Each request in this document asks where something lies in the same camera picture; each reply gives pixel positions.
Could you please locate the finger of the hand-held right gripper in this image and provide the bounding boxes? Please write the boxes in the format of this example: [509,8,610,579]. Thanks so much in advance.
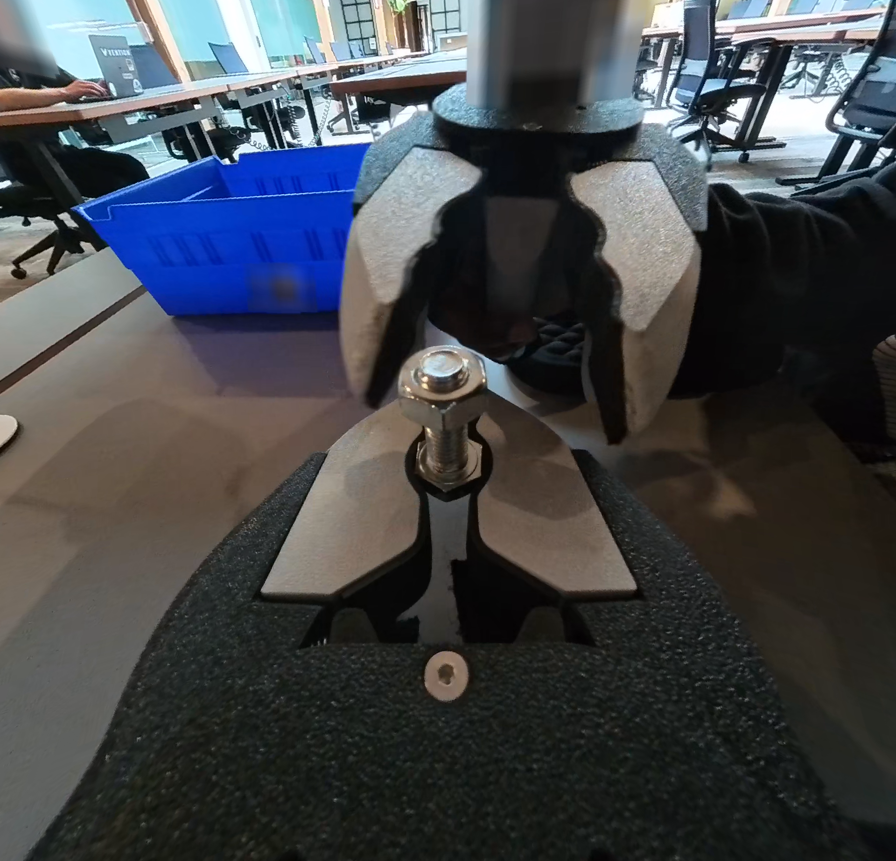
[339,147,483,409]
[568,163,702,446]

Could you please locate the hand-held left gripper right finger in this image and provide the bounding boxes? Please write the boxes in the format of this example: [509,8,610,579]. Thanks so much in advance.
[466,401,639,603]

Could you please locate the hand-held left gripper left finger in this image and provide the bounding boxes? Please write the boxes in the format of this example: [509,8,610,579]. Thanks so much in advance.
[260,406,431,603]

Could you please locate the silver hex bolt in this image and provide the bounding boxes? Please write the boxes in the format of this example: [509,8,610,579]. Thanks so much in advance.
[410,349,492,495]

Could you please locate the silver hex nut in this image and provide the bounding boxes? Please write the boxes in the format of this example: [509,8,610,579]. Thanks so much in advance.
[397,347,486,428]

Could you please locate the blue plastic bin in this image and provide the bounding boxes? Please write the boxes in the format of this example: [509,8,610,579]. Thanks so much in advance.
[70,144,369,319]

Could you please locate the person's right forearm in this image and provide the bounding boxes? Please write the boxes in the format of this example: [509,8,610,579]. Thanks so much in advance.
[664,167,896,459]

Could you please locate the wooden desk black legs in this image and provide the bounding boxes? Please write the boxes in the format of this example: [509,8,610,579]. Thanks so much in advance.
[0,75,242,209]
[330,52,468,138]
[639,8,887,106]

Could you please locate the black quilted wrist rest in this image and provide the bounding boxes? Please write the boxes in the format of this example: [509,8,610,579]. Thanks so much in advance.
[505,314,588,393]

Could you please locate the black office chair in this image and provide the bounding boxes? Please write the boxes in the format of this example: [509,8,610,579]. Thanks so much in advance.
[791,36,896,193]
[0,179,104,281]
[664,0,781,173]

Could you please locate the dark laptop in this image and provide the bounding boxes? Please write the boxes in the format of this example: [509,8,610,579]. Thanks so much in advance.
[88,31,146,98]

